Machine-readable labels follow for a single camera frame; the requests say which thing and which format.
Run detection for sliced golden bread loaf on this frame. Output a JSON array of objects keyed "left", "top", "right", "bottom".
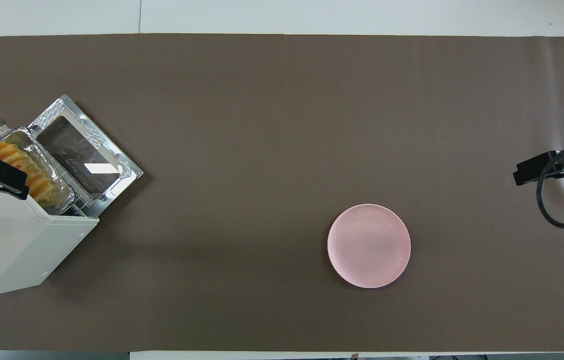
[{"left": 0, "top": 141, "right": 57, "bottom": 203}]

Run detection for aluminium foil tray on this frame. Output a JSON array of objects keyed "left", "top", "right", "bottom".
[{"left": 0, "top": 126, "right": 76, "bottom": 216}]

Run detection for cream toaster oven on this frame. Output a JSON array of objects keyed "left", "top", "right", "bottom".
[{"left": 0, "top": 102, "right": 100, "bottom": 300}]

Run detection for glass oven door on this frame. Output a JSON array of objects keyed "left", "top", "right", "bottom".
[{"left": 27, "top": 94, "right": 144, "bottom": 218}]

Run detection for pink round plate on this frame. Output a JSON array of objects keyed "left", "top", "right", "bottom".
[{"left": 327, "top": 203, "right": 411, "bottom": 289}]

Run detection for brown table mat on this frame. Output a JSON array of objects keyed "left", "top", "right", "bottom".
[{"left": 0, "top": 33, "right": 564, "bottom": 352}]

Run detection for oven wire rack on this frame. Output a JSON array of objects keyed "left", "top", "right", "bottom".
[{"left": 59, "top": 170, "right": 98, "bottom": 218}]

